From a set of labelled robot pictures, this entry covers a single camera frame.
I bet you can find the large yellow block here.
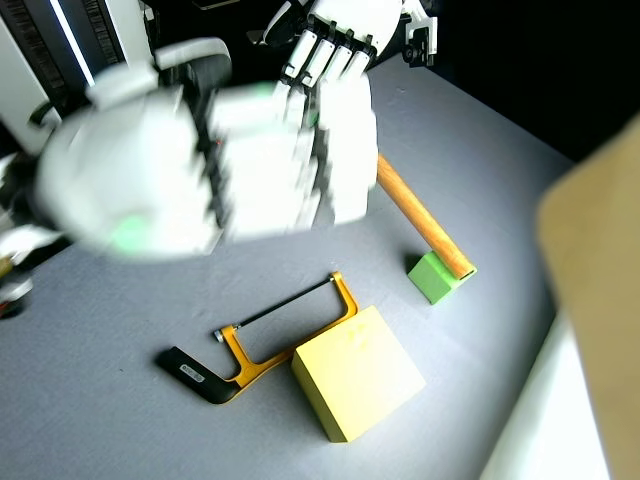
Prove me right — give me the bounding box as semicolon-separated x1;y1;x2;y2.
290;305;428;444

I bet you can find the blurred tan board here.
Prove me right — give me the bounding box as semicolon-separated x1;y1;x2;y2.
537;112;640;480

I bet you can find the brown wooden rod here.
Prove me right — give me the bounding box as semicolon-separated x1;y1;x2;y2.
375;153;475;279

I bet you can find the green block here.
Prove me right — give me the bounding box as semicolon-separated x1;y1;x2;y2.
407;251;479;306

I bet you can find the white blurred panel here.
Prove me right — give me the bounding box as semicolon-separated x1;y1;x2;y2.
479;309;614;480

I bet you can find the grey table cloth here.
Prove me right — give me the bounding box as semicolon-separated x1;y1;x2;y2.
0;52;574;480

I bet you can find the white column with light strip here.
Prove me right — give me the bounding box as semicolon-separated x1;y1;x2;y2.
0;0;157;157

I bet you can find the yellow hacksaw black handle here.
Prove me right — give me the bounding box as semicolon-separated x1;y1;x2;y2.
154;271;360;407

